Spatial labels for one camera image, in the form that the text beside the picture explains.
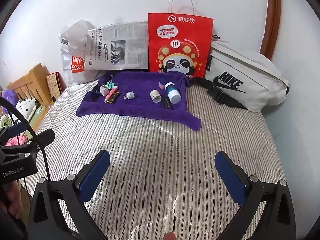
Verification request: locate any pink white pen tube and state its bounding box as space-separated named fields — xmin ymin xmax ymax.
xmin=104 ymin=86 xmax=118 ymax=103

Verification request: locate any green binder clip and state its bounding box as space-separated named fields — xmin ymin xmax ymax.
xmin=106 ymin=75 xmax=118 ymax=89

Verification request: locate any black marker tube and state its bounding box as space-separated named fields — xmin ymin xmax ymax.
xmin=161 ymin=97 xmax=173 ymax=110

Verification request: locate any blue white cylindrical bottle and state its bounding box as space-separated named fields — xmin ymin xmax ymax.
xmin=165 ymin=82 xmax=182 ymax=104

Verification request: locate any white tape roll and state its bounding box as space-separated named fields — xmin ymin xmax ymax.
xmin=150 ymin=89 xmax=162 ymax=103

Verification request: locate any black gold lighter box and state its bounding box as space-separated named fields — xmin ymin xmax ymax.
xmin=107 ymin=91 xmax=121 ymax=104

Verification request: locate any white usb charger plug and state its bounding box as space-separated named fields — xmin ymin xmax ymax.
xmin=99 ymin=83 xmax=109 ymax=96

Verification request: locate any person left hand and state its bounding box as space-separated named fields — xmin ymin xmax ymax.
xmin=1 ymin=181 xmax=23 ymax=219

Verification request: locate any pink striped blanket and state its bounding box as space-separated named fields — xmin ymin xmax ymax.
xmin=6 ymin=135 xmax=28 ymax=146

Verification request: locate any panda print fabric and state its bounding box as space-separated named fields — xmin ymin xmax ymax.
xmin=16 ymin=98 xmax=36 ymax=121

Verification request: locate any striped quilt mattress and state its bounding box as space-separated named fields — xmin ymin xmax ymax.
xmin=22 ymin=82 xmax=285 ymax=239

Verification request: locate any patterned brown box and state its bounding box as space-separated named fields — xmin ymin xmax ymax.
xmin=46 ymin=72 xmax=62 ymax=101

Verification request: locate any white Nike waist bag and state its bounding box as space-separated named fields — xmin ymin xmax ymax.
xmin=193 ymin=35 xmax=290 ymax=112

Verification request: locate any purple towel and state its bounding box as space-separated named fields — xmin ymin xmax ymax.
xmin=76 ymin=71 xmax=201 ymax=131

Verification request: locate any white Miniso plastic bag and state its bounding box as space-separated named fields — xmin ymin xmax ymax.
xmin=59 ymin=19 xmax=105 ymax=85

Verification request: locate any folded newspaper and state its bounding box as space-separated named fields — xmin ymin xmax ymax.
xmin=84 ymin=21 xmax=148 ymax=70

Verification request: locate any red panda paper bag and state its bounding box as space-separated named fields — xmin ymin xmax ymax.
xmin=148 ymin=0 xmax=214 ymax=78

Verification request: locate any black cable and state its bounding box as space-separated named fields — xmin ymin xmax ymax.
xmin=0 ymin=96 xmax=52 ymax=183

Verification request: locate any wooden door frame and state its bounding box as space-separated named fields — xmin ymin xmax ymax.
xmin=260 ymin=0 xmax=281 ymax=60

